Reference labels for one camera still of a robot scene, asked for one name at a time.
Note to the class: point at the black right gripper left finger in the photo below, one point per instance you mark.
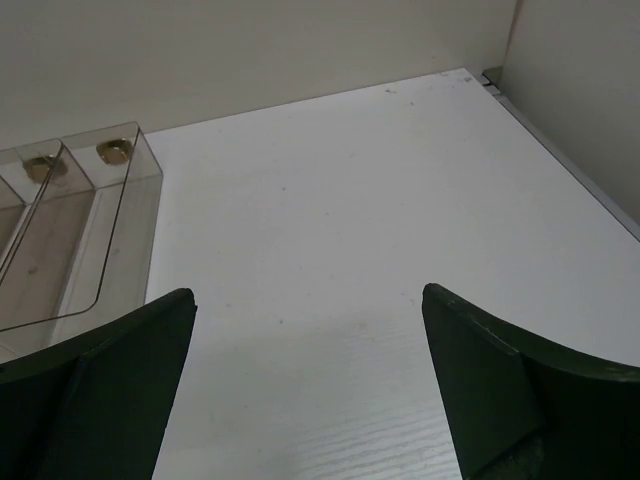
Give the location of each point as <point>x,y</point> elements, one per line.
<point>96,406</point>

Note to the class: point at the clear bin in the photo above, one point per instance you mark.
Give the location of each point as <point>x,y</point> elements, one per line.
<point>83,259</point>
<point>25,170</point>

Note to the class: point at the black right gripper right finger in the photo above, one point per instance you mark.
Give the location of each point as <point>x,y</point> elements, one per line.
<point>520,406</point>

